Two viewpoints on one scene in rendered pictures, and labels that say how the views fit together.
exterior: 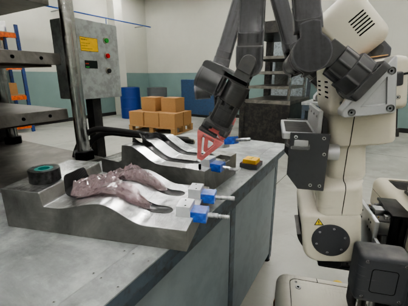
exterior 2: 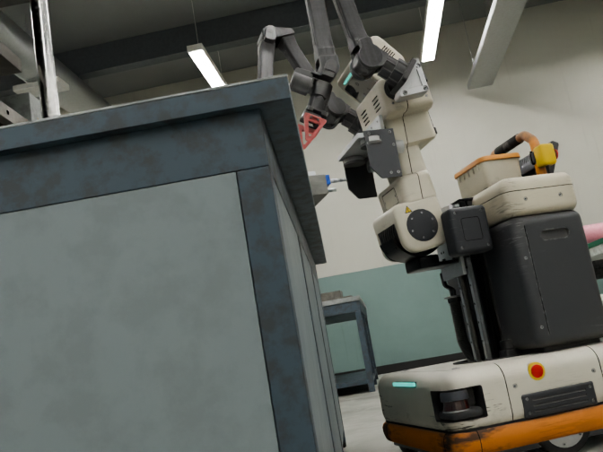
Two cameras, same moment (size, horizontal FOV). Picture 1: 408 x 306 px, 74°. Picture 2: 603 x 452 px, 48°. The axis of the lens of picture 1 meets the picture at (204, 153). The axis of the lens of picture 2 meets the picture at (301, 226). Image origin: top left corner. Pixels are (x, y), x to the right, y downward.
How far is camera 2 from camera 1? 1.60 m
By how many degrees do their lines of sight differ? 38
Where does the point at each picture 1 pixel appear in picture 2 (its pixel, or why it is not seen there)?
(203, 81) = (299, 81)
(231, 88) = (320, 84)
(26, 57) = (16, 118)
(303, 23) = (361, 39)
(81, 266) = not seen: hidden behind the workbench
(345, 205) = (422, 188)
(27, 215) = not seen: hidden behind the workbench
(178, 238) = (319, 182)
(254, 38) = (330, 50)
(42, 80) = not seen: outside the picture
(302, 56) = (365, 57)
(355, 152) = (413, 150)
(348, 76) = (396, 69)
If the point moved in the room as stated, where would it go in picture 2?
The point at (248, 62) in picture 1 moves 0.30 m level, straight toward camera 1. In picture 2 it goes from (331, 63) to (371, 11)
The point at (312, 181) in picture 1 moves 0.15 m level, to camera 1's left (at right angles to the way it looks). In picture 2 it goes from (392, 169) to (352, 170)
